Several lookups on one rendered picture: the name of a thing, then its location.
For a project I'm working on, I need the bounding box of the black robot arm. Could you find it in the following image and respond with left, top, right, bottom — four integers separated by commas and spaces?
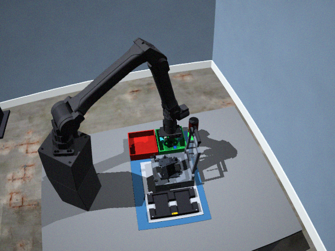
51, 37, 189, 156

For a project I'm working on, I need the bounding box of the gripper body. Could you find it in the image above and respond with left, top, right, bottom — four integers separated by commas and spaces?
159, 124, 183, 139

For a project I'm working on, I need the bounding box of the red bin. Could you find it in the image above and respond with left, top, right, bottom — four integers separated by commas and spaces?
128, 130, 158, 161

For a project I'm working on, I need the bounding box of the green circuit board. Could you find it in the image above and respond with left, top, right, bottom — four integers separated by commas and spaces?
164, 136, 179, 150

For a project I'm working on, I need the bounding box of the green bin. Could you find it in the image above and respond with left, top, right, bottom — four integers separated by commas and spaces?
155, 126, 186, 155

